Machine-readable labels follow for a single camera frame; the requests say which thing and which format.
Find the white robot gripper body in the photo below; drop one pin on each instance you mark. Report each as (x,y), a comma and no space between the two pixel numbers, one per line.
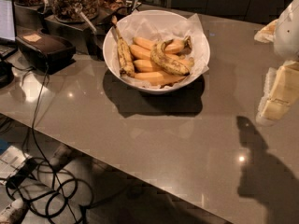
(288,32)

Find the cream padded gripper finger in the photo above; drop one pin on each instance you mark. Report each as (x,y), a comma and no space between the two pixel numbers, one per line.
(266,34)
(280,92)

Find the spotted brown ripe banana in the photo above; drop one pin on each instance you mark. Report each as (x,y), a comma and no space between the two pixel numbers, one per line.
(169,65)

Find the yellow banana top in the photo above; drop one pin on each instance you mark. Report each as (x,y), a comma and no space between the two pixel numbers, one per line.
(175,46)

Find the yellow banana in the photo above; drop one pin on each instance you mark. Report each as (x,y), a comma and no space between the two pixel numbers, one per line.
(158,78)
(146,66)
(175,46)
(140,53)

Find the white paper bowl liner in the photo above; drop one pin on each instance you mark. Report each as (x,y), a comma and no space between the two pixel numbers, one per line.
(158,25)

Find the yellow banana bottom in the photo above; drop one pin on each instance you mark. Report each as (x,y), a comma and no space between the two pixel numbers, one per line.
(158,78)

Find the dark spotted long banana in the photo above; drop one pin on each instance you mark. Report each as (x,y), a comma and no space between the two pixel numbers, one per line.
(124,54)

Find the white round bowl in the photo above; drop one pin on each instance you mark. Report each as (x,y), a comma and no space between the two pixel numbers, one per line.
(156,51)

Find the dark display stand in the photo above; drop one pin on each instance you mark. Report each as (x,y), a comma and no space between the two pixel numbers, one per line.
(79,34)

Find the white scoop in jar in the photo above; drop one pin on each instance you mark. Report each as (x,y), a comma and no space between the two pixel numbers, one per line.
(84,17)

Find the glass jar of nuts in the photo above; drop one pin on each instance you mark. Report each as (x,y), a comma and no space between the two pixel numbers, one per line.
(67,10)

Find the black pouch case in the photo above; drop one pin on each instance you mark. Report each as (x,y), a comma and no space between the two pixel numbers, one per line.
(46,53)

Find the laptop computer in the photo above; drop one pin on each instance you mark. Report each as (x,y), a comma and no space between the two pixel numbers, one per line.
(7,29)

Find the paper sheet on floor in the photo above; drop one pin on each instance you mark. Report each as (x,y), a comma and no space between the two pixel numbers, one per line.
(11,161)

